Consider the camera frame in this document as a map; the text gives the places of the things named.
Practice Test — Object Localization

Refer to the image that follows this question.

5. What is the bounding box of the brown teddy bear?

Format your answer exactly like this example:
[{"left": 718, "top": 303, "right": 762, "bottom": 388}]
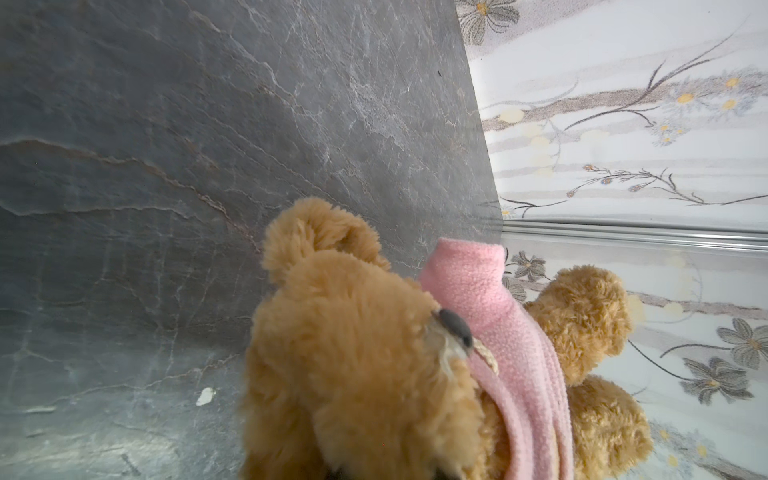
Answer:
[{"left": 240, "top": 198, "right": 653, "bottom": 479}]

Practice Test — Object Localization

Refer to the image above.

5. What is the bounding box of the pink fleece bear hoodie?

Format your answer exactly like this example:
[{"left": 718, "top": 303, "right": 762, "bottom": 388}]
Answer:
[{"left": 419, "top": 238, "right": 574, "bottom": 479}]

